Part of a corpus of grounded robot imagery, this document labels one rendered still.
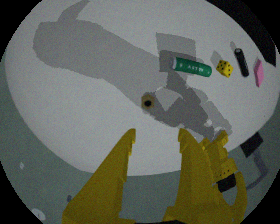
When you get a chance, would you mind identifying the pink flat pad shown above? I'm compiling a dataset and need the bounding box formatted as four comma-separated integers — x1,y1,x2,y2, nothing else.
253,59,264,87

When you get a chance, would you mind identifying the green aa battery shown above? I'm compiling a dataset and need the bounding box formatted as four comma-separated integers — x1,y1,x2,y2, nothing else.
169,56,212,77

